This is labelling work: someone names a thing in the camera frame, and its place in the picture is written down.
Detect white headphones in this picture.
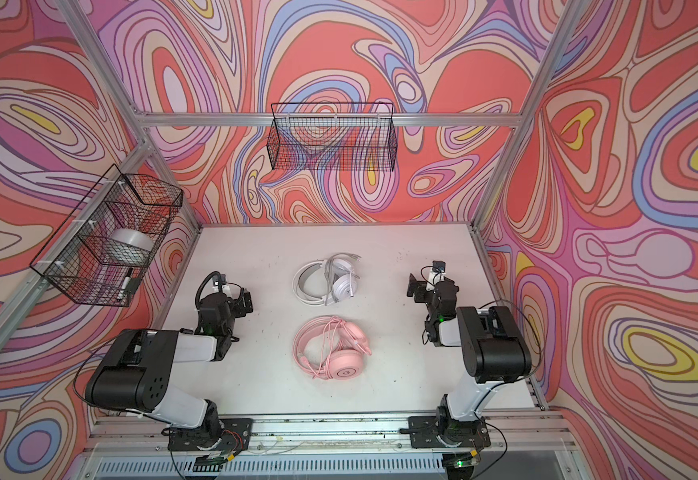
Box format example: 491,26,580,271
291,252,361,307

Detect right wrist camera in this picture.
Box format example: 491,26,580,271
428,260,446,285

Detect pink headphone cable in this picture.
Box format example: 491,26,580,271
298,317,372,373

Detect pink cat-ear headphones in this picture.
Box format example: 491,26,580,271
292,316,373,381

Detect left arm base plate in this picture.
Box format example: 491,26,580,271
162,417,254,453

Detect white tape roll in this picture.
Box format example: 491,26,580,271
106,228,154,267

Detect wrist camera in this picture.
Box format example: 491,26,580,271
212,271,227,291
428,260,446,285

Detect black wire basket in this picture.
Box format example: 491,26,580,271
266,101,398,172
30,166,184,308

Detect rear black wire basket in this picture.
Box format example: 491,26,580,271
266,101,398,172

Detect slotted grey cable duct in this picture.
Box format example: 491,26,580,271
81,454,445,479

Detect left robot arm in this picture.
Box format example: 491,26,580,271
83,271,254,458

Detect aluminium front rail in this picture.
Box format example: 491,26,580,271
84,409,578,455

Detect left black wire basket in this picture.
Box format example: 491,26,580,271
30,166,184,308

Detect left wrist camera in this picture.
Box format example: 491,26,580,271
212,271,227,291

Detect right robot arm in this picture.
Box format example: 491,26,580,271
400,274,533,450

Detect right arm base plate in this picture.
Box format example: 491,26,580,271
399,416,491,451

